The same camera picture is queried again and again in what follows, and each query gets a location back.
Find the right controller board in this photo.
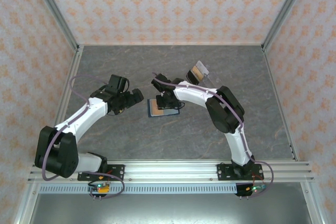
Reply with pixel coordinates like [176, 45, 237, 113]
[245, 185, 269, 194]

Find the wide aluminium mounting rail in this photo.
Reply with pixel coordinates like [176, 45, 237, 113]
[27, 160, 316, 183]

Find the dark blue card holder wallet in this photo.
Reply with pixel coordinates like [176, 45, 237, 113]
[147, 98, 182, 119]

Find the tan orange card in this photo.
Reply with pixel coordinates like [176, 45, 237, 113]
[153, 103, 169, 118]

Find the grey metal sheet panel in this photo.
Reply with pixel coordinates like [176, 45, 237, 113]
[28, 193, 314, 224]

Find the pale lilac card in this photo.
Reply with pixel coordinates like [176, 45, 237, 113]
[196, 60, 211, 76]

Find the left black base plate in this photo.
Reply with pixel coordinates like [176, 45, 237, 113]
[77, 164, 126, 182]

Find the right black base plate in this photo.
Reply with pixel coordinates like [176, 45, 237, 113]
[216, 163, 263, 182]

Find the grey slotted cable duct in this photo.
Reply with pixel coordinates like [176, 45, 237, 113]
[38, 184, 237, 195]

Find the aluminium frame profile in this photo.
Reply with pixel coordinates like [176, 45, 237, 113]
[261, 0, 314, 53]
[12, 182, 40, 224]
[300, 182, 325, 224]
[261, 46, 300, 162]
[28, 0, 81, 53]
[40, 45, 85, 162]

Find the gold card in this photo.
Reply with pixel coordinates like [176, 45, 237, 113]
[191, 66, 206, 82]

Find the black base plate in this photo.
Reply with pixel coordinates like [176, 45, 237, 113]
[216, 163, 263, 182]
[77, 164, 126, 182]

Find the left controller board yellow plug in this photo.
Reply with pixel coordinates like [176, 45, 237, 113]
[88, 182, 111, 195]

